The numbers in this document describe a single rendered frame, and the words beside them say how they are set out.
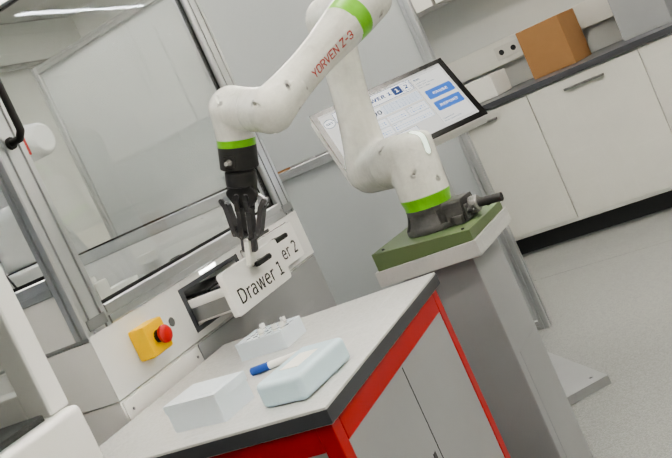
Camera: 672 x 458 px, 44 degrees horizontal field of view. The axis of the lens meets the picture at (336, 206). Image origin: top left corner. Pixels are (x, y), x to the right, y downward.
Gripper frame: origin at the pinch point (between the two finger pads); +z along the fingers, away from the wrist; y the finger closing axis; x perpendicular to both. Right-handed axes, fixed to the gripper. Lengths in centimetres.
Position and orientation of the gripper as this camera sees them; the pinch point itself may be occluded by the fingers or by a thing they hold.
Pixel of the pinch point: (250, 251)
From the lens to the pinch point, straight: 204.2
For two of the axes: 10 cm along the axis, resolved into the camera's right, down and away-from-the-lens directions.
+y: 9.3, 0.0, -3.8
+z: 1.0, 9.7, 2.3
